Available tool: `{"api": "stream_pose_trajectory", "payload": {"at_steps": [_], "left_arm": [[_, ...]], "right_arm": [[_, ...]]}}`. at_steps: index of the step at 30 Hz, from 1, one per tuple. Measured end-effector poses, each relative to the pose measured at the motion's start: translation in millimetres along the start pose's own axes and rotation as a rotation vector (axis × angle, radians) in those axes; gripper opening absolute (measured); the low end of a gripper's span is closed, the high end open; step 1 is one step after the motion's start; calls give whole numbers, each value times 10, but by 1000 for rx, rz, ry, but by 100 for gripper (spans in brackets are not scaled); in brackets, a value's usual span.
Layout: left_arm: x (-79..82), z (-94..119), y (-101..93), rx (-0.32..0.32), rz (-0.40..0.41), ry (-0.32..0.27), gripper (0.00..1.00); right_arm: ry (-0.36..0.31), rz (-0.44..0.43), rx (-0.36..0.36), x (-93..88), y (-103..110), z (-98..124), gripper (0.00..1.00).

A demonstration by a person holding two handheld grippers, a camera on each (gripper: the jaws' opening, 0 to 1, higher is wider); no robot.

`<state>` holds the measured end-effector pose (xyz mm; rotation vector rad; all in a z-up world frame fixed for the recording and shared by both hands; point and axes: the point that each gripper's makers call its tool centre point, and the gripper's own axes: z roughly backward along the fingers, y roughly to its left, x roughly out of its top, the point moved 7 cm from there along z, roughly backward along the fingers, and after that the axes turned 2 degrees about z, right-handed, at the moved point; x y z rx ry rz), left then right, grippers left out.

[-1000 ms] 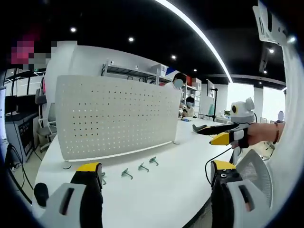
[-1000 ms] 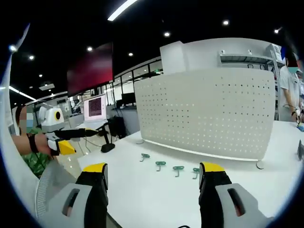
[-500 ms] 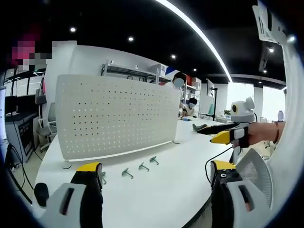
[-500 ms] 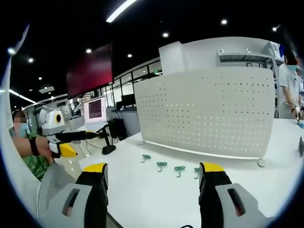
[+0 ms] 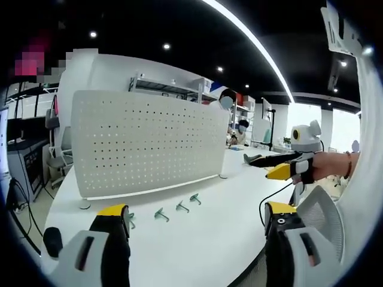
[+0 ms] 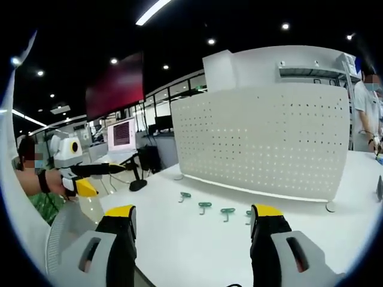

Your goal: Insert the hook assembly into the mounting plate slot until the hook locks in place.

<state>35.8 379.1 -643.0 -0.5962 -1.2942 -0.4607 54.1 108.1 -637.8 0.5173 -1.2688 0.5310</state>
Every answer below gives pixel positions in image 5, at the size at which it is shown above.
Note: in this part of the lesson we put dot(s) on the white vented device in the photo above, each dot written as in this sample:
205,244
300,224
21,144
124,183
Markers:
338,33

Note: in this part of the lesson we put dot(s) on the white metal shelving rack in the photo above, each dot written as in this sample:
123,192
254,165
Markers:
136,84

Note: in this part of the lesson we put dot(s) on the grey office chair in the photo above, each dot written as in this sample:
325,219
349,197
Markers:
58,163

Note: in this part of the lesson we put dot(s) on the black tripod stand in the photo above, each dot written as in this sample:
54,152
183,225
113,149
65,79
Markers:
272,128

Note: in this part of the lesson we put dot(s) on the black padded chair armrest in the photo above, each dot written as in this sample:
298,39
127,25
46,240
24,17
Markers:
53,242

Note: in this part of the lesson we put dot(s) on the small green potted plant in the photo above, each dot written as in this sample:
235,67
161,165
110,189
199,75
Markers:
287,140

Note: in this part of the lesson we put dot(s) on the white mesh office chair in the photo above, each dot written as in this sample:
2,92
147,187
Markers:
321,221

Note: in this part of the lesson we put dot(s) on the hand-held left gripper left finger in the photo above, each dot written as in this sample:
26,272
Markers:
103,257

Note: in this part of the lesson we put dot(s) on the person's right hand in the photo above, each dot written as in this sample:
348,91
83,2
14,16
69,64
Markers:
302,171

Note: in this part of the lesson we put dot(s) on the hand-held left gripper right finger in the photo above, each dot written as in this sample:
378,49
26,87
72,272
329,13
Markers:
287,257

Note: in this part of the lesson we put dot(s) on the dark equipment cabinet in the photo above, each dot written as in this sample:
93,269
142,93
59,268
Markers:
28,167

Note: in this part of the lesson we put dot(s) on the green hook assembly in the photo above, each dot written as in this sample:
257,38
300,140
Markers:
195,198
182,207
130,220
161,216

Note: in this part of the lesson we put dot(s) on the white perforated mounting plate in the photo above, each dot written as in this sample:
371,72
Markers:
143,143

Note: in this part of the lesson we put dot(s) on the person's white clothing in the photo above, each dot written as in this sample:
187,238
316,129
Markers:
368,149

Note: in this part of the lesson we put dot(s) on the long ceiling strip light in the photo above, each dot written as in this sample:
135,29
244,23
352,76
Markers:
254,39

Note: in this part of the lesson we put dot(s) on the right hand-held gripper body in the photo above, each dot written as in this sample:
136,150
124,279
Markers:
303,140

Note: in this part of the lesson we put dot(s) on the dark computer monitor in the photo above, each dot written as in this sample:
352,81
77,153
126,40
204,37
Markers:
14,131

